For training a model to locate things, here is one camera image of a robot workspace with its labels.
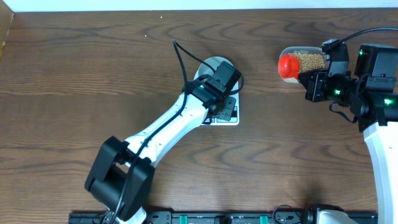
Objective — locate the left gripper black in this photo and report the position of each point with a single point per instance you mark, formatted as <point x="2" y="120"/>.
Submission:
<point x="226" y="115"/>

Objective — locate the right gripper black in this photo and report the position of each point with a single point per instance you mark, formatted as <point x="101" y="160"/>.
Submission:
<point x="313" y="92"/>

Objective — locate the red measuring scoop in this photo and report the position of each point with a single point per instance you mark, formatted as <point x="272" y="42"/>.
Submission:
<point x="289" y="66"/>

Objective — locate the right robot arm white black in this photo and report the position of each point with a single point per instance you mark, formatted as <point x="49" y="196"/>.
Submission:
<point x="371" y="98"/>

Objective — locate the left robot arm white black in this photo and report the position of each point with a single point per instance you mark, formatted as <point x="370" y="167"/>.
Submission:
<point x="123" y="171"/>

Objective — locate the grey bowl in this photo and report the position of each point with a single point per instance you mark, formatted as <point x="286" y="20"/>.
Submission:
<point x="213" y="62"/>

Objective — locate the clear container of soybeans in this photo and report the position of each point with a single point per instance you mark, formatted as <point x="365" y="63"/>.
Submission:
<point x="311" y="58"/>

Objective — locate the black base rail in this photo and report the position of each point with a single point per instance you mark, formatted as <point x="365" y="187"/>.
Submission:
<point x="165" y="217"/>

